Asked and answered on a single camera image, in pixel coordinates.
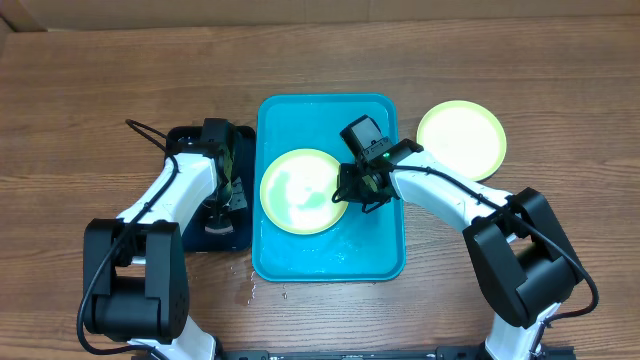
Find green scrub sponge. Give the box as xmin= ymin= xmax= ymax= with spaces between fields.
xmin=204 ymin=214 xmax=234 ymax=235

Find yellow plate top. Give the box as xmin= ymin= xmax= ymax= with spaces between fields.
xmin=259 ymin=149 xmax=347 ymax=235

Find yellow plate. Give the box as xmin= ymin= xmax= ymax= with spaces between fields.
xmin=416 ymin=100 xmax=507 ymax=181
xmin=259 ymin=149 xmax=347 ymax=235

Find yellow plate bottom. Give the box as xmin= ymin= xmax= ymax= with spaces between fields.
xmin=416 ymin=100 xmax=507 ymax=181

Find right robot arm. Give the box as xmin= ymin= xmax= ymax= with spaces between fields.
xmin=332 ymin=138 xmax=586 ymax=359

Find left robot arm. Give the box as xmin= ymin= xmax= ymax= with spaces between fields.
xmin=76 ymin=140 xmax=255 ymax=359

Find black plastic tray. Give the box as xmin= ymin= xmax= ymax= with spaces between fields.
xmin=182 ymin=126 xmax=256 ymax=253

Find teal plastic tray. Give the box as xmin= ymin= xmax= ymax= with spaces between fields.
xmin=252 ymin=93 xmax=406 ymax=282

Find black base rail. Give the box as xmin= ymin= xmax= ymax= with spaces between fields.
xmin=219 ymin=344 xmax=576 ymax=360

